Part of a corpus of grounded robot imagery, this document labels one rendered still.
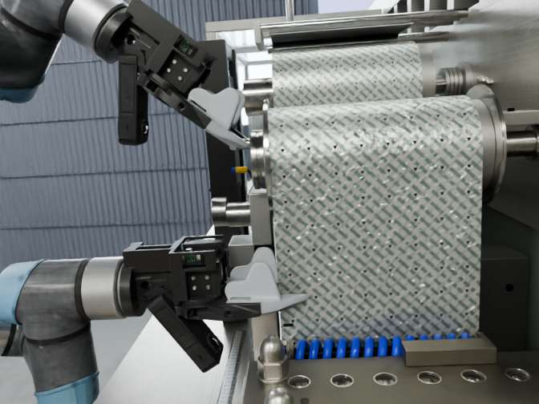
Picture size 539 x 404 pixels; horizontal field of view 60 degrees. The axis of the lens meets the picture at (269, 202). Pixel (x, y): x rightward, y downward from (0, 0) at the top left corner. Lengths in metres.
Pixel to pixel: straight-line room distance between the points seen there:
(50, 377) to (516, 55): 0.71
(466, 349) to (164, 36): 0.48
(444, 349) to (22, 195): 4.24
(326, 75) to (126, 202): 3.43
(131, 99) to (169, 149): 3.28
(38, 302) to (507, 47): 0.68
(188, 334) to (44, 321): 0.17
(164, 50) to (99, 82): 3.52
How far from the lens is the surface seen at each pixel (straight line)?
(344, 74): 0.77
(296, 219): 0.54
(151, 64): 0.58
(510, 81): 0.73
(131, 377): 0.84
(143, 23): 0.61
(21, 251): 4.71
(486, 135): 0.57
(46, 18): 0.65
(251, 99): 0.81
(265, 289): 0.53
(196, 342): 0.58
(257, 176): 0.56
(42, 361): 0.64
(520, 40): 0.71
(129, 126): 0.61
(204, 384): 0.78
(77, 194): 4.28
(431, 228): 0.56
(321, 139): 0.53
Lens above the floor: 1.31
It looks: 11 degrees down
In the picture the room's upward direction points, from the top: 4 degrees counter-clockwise
